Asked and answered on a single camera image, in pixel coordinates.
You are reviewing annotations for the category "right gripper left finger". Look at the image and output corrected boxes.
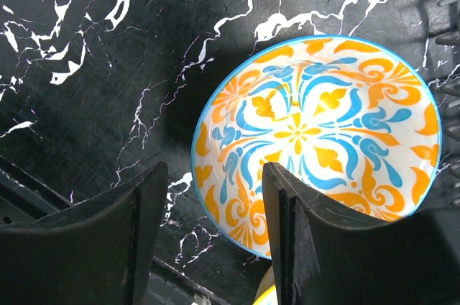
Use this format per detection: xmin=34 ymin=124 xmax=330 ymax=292
xmin=1 ymin=163 xmax=168 ymax=304

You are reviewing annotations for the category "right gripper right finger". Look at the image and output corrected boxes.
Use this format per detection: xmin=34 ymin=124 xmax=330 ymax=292
xmin=262 ymin=163 xmax=459 ymax=304

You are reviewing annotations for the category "yellow sun pattern bowl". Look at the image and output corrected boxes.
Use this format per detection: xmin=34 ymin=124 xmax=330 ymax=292
xmin=253 ymin=266 xmax=278 ymax=305

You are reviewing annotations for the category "orange blue floral bowl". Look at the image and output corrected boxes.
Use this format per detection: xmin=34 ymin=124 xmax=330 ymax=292
xmin=191 ymin=35 xmax=442 ymax=258

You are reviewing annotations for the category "grey wire dish rack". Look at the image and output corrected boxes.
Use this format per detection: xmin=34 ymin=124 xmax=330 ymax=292
xmin=428 ymin=0 xmax=459 ymax=209

